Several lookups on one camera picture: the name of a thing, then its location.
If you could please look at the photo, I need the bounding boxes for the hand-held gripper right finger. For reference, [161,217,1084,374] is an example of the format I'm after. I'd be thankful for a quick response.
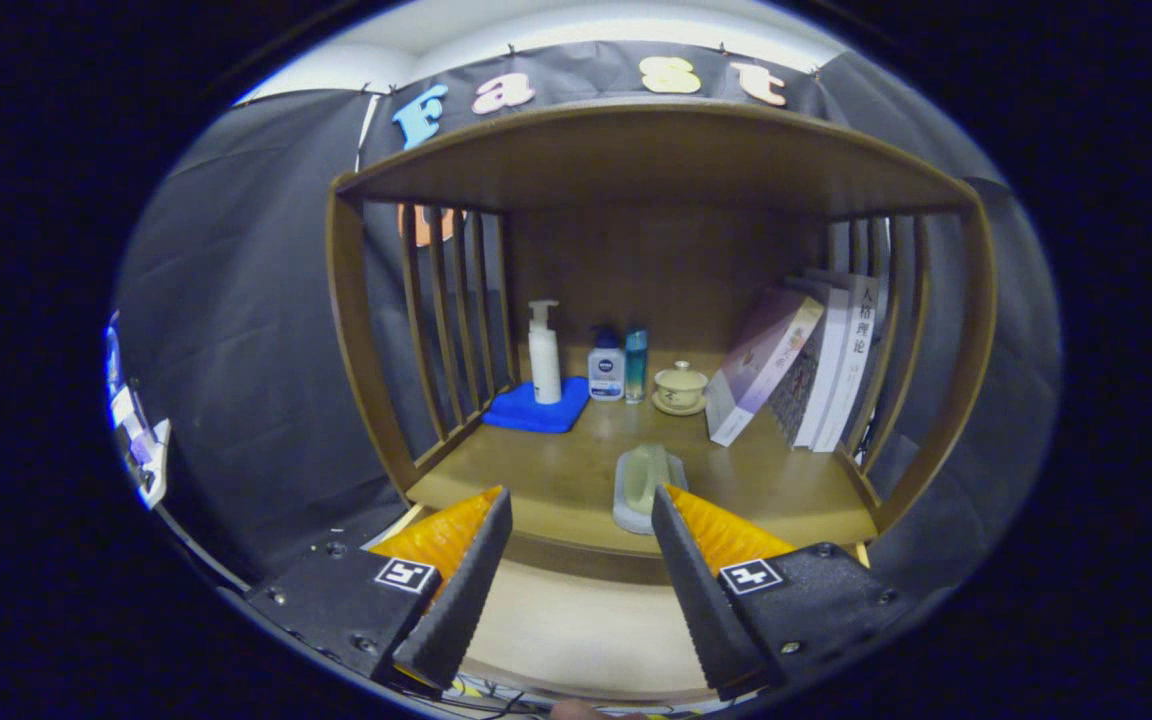
[650,484,912,701]

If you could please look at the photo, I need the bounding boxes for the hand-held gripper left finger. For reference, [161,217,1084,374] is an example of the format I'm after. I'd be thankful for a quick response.
[248,486,515,691]

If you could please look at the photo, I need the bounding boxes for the wooden drawer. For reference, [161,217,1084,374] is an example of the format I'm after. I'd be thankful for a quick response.
[366,505,872,701]

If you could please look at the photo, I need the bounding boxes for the pale green packet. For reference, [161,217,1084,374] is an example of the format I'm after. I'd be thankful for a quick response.
[613,444,689,536]

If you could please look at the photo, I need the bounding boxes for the wooden countertop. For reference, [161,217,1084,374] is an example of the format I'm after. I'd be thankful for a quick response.
[406,395,879,586]

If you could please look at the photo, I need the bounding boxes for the brown wooden cabinet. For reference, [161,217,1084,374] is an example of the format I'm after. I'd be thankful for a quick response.
[324,98,999,701]

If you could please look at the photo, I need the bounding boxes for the blue folded cloth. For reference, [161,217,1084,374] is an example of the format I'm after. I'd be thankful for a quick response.
[482,377,591,435]

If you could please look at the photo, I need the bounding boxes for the beige lidded teacup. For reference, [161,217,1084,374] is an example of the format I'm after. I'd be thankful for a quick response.
[650,360,710,417]

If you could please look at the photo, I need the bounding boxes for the dark patterned book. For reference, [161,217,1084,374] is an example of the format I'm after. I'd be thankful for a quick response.
[768,330,827,446]

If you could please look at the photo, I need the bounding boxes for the teal glass bottle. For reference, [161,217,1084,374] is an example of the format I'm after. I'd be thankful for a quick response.
[624,329,649,404]

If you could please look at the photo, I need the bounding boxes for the white lotion bottle blue cap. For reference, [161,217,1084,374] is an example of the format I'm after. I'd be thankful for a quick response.
[587,325,626,402]

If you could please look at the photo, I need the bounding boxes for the purple white box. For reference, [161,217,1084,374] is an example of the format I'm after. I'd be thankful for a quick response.
[704,290,827,448]

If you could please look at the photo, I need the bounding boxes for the white pump bottle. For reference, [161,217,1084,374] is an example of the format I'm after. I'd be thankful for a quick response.
[527,300,563,406]

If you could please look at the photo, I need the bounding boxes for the plain white book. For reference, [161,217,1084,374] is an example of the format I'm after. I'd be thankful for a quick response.
[794,285,854,451]

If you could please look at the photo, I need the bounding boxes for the white book black lettering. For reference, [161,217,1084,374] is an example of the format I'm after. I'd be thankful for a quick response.
[814,273,883,454]

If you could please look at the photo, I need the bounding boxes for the black backdrop cloth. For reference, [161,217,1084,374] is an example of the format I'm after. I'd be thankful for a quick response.
[116,40,1062,591]

